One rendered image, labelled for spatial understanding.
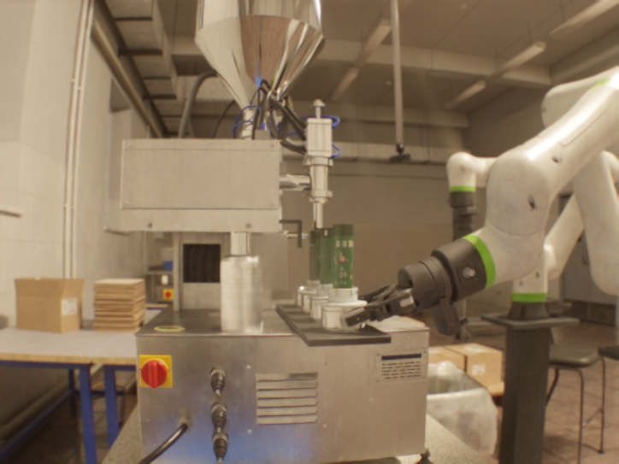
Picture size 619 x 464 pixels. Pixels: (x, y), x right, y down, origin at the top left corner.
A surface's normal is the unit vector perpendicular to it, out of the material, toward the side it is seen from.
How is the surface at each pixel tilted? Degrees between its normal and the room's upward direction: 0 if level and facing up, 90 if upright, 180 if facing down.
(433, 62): 90
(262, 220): 90
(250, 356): 90
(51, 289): 97
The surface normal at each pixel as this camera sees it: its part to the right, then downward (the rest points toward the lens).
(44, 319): -0.17, -0.04
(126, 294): 0.19, -0.04
